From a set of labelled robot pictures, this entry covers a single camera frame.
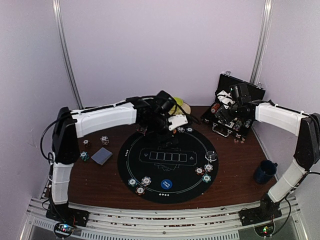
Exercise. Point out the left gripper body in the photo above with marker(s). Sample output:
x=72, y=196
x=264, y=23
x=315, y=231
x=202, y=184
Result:
x=158, y=124

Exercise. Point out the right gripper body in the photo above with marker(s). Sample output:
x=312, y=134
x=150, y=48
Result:
x=235, y=110

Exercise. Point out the blue fifty chip top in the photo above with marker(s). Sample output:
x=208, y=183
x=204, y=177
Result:
x=189, y=130

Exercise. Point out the blue ten chip bottom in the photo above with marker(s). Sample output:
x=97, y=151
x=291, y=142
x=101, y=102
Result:
x=146, y=181

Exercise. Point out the green fifty chip bottom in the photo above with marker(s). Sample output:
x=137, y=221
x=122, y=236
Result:
x=132, y=182

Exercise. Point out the black hundred chip bottom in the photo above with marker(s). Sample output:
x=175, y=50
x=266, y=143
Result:
x=140, y=190

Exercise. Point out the green chip stack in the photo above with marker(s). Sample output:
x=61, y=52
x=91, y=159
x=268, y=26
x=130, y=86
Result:
x=84, y=156

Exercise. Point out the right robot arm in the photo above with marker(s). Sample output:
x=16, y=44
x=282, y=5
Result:
x=290, y=133

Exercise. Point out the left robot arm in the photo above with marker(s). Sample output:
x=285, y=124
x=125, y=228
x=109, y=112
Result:
x=151, y=113

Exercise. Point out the red triangular token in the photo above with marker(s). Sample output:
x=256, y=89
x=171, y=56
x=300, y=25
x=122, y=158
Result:
x=141, y=130

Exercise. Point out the black poker chip case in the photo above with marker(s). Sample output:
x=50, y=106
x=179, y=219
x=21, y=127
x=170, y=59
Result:
x=239, y=127

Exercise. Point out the green plastic bowl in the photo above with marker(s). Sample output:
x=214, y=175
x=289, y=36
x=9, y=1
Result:
x=179, y=101

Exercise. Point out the beige bird plate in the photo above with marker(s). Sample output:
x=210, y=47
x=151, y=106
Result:
x=185, y=107

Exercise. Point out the round black poker mat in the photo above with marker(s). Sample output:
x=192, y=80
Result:
x=141, y=156

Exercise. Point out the clear dealer button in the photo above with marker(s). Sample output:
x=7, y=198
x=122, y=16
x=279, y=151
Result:
x=211, y=156

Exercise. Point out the blue small blind button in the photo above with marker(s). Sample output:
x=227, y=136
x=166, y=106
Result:
x=166, y=184

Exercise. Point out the dark blue mug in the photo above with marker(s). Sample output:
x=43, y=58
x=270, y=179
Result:
x=265, y=171

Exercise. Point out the right aluminium post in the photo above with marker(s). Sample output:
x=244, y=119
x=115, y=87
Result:
x=262, y=41

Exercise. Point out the aluminium post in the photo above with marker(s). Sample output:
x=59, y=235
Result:
x=262, y=41
x=65, y=52

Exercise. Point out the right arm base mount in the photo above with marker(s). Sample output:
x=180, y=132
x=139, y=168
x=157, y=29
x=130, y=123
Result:
x=264, y=225

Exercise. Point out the aluminium front rail frame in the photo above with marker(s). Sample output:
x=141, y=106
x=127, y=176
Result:
x=214, y=223

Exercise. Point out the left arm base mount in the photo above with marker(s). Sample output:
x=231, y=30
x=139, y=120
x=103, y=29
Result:
x=67, y=224

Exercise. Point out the left aluminium post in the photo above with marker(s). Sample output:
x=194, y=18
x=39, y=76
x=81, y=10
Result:
x=65, y=52

